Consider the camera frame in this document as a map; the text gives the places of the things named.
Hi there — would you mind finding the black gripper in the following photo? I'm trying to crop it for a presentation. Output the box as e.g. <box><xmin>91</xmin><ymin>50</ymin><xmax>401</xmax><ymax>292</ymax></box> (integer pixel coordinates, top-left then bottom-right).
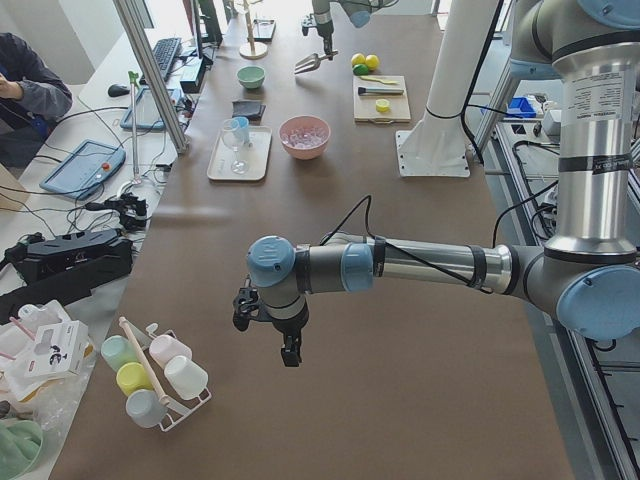
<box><xmin>272</xmin><ymin>309</ymin><xmax>309</xmax><ymax>367</ymax></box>
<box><xmin>319</xmin><ymin>30</ymin><xmax>333</xmax><ymax>52</ymax></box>

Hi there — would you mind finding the metal ice scoop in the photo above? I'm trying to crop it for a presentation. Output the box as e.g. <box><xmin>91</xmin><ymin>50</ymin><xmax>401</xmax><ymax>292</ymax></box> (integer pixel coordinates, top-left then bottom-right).
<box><xmin>294</xmin><ymin>50</ymin><xmax>339</xmax><ymax>75</ymax></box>

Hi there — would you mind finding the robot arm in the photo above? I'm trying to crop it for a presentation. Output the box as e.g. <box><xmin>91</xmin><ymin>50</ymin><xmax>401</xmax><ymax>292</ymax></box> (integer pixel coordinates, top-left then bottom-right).
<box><xmin>233</xmin><ymin>1</ymin><xmax>639</xmax><ymax>367</ymax></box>
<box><xmin>311</xmin><ymin>0</ymin><xmax>396</xmax><ymax>55</ymax></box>

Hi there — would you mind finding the white cup in rack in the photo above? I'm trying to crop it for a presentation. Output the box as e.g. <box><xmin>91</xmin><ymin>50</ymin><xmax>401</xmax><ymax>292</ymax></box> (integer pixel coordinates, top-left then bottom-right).
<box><xmin>164</xmin><ymin>355</ymin><xmax>209</xmax><ymax>400</ymax></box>

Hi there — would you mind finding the clear ice cubes pile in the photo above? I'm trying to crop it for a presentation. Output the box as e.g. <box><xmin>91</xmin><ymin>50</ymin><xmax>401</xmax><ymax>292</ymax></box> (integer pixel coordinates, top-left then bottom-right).
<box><xmin>281</xmin><ymin>126</ymin><xmax>329</xmax><ymax>150</ymax></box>

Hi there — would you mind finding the light blue cup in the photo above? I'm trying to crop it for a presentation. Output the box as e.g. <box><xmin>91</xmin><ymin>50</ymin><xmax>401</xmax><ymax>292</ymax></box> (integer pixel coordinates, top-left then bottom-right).
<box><xmin>232</xmin><ymin>116</ymin><xmax>250</xmax><ymax>146</ymax></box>

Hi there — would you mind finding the pink cup in rack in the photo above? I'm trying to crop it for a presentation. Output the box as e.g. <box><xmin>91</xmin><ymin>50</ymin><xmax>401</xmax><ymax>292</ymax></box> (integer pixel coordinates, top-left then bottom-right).
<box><xmin>149</xmin><ymin>334</ymin><xmax>192</xmax><ymax>368</ymax></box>

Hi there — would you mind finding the white cup rack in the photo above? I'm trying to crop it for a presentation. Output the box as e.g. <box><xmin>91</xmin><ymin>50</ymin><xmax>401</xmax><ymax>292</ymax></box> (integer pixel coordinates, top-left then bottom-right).
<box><xmin>118</xmin><ymin>316</ymin><xmax>213</xmax><ymax>433</ymax></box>

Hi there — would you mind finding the grey cup in rack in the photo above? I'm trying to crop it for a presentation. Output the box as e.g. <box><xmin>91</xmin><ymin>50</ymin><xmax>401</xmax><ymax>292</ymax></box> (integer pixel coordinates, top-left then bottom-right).
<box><xmin>125</xmin><ymin>389</ymin><xmax>167</xmax><ymax>428</ymax></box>

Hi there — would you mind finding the yellow cup in rack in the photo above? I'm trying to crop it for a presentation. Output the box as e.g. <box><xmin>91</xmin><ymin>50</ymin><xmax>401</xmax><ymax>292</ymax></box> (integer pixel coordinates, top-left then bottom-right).
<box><xmin>116</xmin><ymin>362</ymin><xmax>153</xmax><ymax>396</ymax></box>

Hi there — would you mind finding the green cup in rack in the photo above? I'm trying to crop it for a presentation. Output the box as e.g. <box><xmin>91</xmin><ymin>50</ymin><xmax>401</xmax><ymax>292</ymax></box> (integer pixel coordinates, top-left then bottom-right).
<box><xmin>100</xmin><ymin>335</ymin><xmax>138</xmax><ymax>373</ymax></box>

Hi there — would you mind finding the yellow lemon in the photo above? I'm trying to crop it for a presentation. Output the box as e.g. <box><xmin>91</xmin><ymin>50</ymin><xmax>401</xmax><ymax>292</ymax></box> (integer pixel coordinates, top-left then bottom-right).
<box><xmin>351</xmin><ymin>53</ymin><xmax>366</xmax><ymax>67</ymax></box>
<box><xmin>364</xmin><ymin>54</ymin><xmax>380</xmax><ymax>71</ymax></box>

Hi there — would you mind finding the green lime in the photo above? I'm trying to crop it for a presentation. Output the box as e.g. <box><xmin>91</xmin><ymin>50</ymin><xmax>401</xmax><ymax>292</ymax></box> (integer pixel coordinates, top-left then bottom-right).
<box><xmin>352</xmin><ymin>64</ymin><xmax>370</xmax><ymax>76</ymax></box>

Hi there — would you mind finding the metal muddler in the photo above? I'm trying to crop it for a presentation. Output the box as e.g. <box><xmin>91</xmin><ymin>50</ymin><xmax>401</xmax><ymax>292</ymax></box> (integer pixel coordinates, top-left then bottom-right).
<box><xmin>357</xmin><ymin>86</ymin><xmax>404</xmax><ymax>96</ymax></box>

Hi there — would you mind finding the wooden mug tree stand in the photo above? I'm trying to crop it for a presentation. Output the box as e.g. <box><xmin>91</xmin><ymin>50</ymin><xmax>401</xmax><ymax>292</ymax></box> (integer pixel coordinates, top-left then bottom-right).
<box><xmin>234</xmin><ymin>0</ymin><xmax>268</xmax><ymax>60</ymax></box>

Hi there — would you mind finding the yellow plastic knife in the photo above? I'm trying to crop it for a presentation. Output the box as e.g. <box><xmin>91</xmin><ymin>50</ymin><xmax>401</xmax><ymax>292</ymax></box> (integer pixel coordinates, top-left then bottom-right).
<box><xmin>359</xmin><ymin>75</ymin><xmax>399</xmax><ymax>85</ymax></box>

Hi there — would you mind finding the wooden cutting board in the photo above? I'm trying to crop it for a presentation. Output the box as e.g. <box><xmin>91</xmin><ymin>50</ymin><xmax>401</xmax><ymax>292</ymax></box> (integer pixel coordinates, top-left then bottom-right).
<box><xmin>353</xmin><ymin>75</ymin><xmax>411</xmax><ymax>123</ymax></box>

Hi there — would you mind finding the green bowl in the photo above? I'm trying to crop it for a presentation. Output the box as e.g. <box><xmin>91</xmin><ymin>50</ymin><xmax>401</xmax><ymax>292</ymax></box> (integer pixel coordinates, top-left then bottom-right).
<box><xmin>236</xmin><ymin>65</ymin><xmax>266</xmax><ymax>90</ymax></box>

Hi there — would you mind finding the half lemon slice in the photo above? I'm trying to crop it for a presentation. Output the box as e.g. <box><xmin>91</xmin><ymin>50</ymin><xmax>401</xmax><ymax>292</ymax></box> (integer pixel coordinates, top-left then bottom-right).
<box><xmin>375</xmin><ymin>98</ymin><xmax>390</xmax><ymax>113</ymax></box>

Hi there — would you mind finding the grey folded cloth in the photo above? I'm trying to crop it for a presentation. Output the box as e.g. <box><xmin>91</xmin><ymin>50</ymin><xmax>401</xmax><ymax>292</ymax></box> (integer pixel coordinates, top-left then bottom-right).
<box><xmin>232</xmin><ymin>100</ymin><xmax>266</xmax><ymax>121</ymax></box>

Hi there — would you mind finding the pink bowl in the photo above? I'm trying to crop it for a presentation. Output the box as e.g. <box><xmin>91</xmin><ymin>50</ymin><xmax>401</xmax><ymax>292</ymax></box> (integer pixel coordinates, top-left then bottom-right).
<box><xmin>279</xmin><ymin>115</ymin><xmax>331</xmax><ymax>160</ymax></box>

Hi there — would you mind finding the clear wine glass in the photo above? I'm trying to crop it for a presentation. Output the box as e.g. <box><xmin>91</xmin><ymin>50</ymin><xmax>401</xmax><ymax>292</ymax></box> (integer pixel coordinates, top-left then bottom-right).
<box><xmin>221</xmin><ymin>118</ymin><xmax>248</xmax><ymax>175</ymax></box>

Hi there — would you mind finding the cream serving tray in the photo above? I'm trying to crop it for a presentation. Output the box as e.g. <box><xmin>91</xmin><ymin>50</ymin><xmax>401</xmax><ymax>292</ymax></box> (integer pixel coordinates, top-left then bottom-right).
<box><xmin>206</xmin><ymin>126</ymin><xmax>272</xmax><ymax>182</ymax></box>

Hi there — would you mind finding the black keyboard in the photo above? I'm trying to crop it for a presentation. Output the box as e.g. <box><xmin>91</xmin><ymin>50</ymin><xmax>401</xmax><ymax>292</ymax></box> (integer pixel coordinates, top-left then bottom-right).
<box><xmin>152</xmin><ymin>37</ymin><xmax>182</xmax><ymax>82</ymax></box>

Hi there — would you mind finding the blue storage bin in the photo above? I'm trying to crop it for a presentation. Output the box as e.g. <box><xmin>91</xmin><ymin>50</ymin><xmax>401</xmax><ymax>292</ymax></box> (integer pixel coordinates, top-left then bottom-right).
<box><xmin>506</xmin><ymin>96</ymin><xmax>543</xmax><ymax>119</ymax></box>

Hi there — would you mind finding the black computer mouse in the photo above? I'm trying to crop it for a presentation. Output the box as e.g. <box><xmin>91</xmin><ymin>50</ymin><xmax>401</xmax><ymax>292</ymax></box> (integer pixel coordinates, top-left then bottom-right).
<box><xmin>107</xmin><ymin>84</ymin><xmax>130</xmax><ymax>98</ymax></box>

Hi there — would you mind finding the white product box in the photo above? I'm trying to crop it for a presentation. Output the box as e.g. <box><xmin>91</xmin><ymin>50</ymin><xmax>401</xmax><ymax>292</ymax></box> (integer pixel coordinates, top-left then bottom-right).
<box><xmin>25</xmin><ymin>321</ymin><xmax>90</xmax><ymax>379</ymax></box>

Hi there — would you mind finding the black device case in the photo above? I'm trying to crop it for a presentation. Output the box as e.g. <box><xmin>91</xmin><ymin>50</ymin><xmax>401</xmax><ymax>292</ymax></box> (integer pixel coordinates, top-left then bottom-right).
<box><xmin>1</xmin><ymin>229</ymin><xmax>133</xmax><ymax>324</ymax></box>

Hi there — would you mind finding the blue teach pendant tablet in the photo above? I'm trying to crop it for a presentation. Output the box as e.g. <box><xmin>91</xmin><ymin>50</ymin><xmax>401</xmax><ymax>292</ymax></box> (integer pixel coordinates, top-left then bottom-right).
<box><xmin>39</xmin><ymin>139</ymin><xmax>126</xmax><ymax>200</ymax></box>

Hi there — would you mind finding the seated person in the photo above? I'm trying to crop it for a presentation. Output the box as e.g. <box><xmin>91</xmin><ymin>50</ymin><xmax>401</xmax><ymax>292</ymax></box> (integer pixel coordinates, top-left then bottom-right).
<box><xmin>1</xmin><ymin>32</ymin><xmax>73</xmax><ymax>168</ymax></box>

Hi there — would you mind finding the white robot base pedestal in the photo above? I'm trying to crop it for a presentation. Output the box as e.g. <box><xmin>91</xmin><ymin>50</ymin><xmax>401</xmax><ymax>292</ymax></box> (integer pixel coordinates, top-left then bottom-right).
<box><xmin>396</xmin><ymin>0</ymin><xmax>502</xmax><ymax>178</ymax></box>

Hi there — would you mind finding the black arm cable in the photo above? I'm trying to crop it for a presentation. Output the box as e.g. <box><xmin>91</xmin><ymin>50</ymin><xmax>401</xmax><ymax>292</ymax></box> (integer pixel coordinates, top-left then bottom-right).
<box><xmin>319</xmin><ymin>194</ymin><xmax>491</xmax><ymax>293</ymax></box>

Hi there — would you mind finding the aluminium frame post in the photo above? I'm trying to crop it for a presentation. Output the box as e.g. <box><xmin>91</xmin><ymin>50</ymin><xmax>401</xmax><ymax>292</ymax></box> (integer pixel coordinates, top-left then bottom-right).
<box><xmin>113</xmin><ymin>0</ymin><xmax>188</xmax><ymax>155</ymax></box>

